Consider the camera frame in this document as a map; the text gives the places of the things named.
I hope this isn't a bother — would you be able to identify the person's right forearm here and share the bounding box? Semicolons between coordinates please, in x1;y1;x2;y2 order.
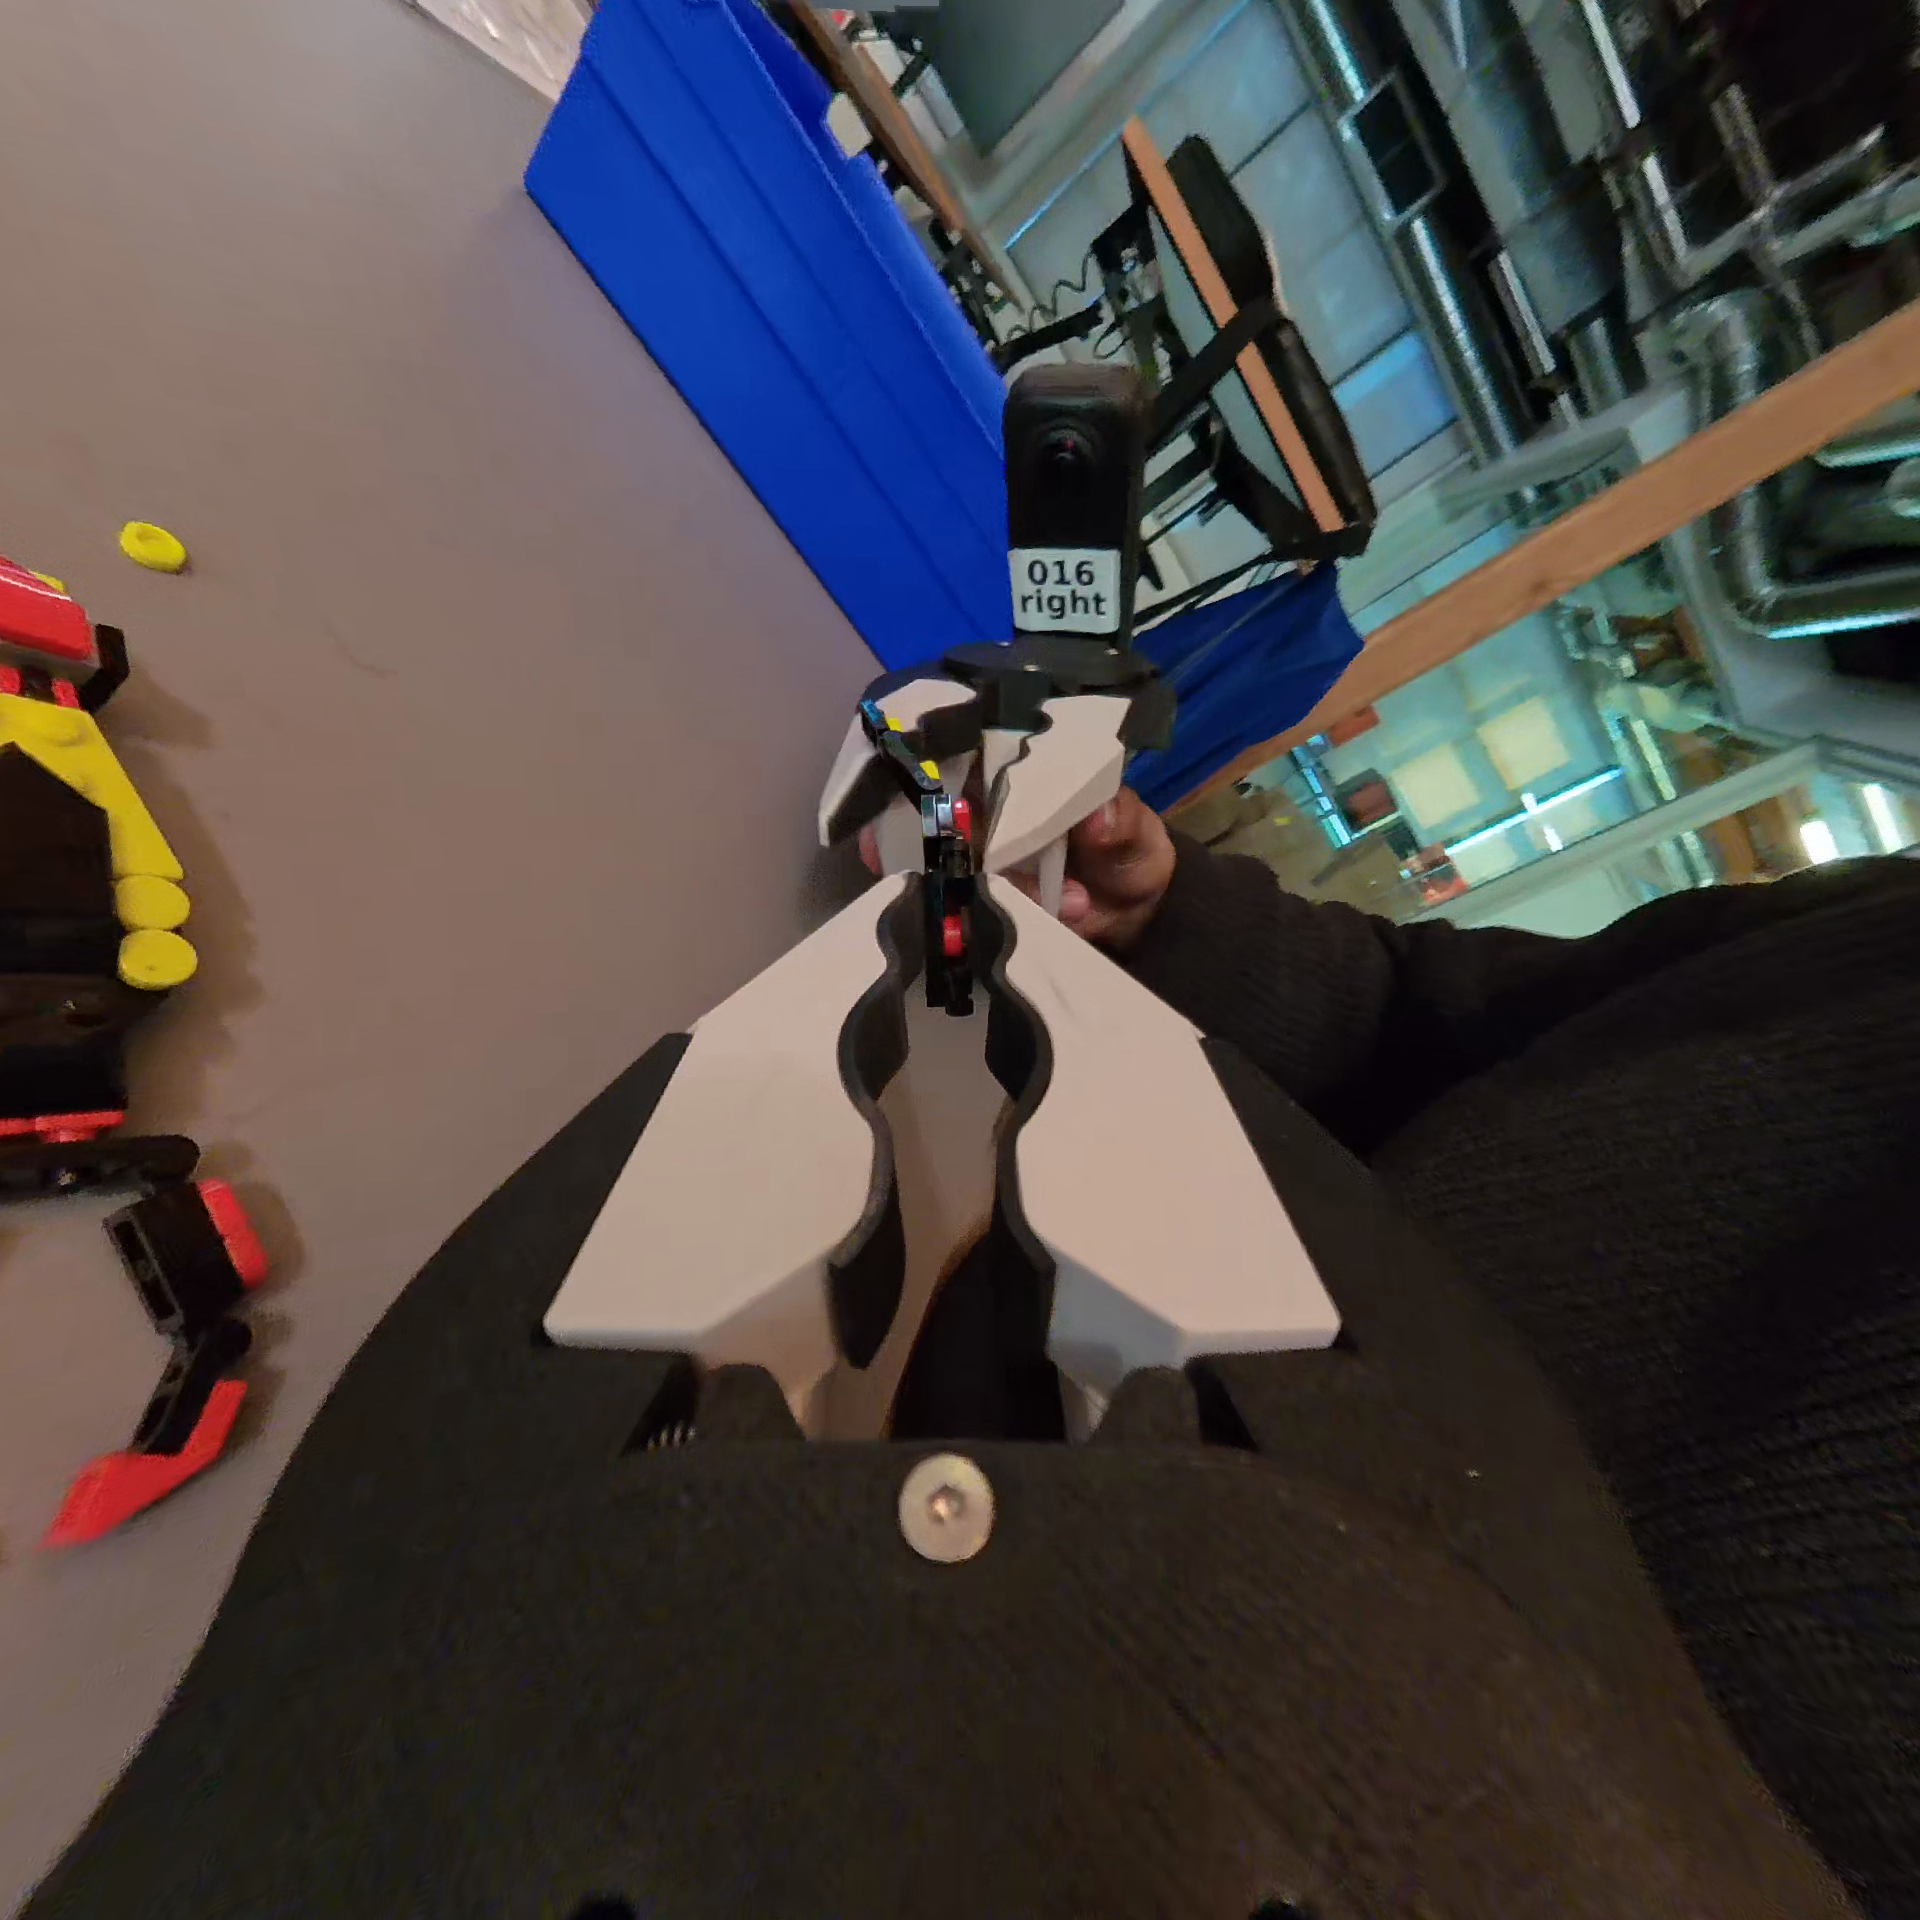
1117;831;1501;1157

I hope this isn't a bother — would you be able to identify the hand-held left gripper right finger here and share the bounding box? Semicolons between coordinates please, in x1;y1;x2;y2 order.
977;872;1345;1433

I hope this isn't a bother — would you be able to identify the wooden workbench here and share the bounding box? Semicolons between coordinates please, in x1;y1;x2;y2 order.
1117;119;1384;569

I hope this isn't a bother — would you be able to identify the blue plastic bin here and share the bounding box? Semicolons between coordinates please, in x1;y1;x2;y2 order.
521;0;1368;811

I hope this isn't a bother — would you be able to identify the person's right hand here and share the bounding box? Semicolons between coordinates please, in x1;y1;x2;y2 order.
1056;791;1181;950

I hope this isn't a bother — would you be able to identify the black knitted sweater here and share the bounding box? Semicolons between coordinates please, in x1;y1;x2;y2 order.
1352;854;1920;1920

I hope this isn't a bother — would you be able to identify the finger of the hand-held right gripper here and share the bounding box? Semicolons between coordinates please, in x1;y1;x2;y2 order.
977;691;1132;887
817;674;985;880

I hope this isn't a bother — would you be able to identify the wooden beam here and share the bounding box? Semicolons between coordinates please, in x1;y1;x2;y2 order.
1170;299;1920;811

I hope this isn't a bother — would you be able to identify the black jointed lego tail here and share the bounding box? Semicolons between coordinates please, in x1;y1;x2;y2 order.
861;696;988;1016

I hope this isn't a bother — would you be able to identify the black yellow red lego model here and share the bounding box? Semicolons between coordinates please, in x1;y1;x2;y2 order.
0;554;274;1553

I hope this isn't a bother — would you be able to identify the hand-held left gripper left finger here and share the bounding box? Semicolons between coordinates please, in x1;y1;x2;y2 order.
545;872;922;1439

